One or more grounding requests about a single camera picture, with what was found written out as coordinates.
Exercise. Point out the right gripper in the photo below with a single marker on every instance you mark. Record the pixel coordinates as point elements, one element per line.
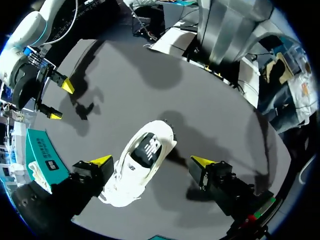
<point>23,85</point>

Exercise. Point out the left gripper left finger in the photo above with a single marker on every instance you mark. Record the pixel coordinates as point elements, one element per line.
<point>93,172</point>

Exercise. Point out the teal box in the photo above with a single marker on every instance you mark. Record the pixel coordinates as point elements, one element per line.
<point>160,237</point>
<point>40,150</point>

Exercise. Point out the white shoe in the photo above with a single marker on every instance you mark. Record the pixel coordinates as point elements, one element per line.
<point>130,185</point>

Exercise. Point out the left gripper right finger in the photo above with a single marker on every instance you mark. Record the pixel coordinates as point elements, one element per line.
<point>220,180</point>

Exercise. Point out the white crumpled paper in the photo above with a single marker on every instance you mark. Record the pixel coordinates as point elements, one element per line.
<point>40,175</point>

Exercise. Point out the black and blue insole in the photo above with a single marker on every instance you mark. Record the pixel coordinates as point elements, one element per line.
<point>147,150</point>

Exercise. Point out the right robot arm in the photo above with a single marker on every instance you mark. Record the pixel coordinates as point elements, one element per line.
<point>30,25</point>

